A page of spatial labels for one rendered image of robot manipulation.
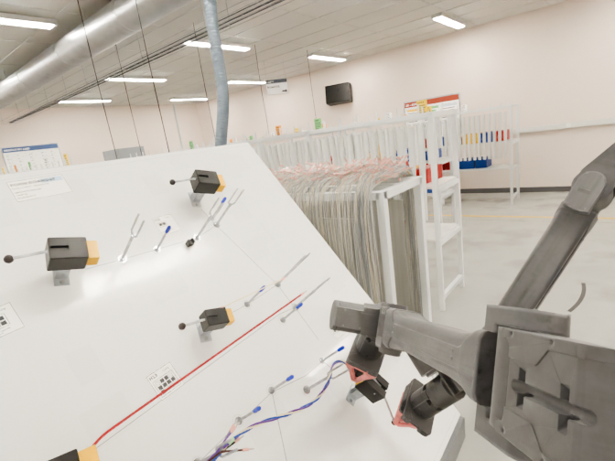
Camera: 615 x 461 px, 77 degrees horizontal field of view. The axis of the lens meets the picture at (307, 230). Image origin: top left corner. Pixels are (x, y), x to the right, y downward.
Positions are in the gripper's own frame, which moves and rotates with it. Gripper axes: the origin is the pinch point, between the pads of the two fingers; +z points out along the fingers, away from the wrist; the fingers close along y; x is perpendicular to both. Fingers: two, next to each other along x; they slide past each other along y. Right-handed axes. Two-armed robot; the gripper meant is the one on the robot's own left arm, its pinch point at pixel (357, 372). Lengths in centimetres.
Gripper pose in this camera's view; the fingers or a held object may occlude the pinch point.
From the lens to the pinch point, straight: 90.8
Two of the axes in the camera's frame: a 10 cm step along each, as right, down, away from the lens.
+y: -3.8, 4.9, -7.8
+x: 9.0, 3.8, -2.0
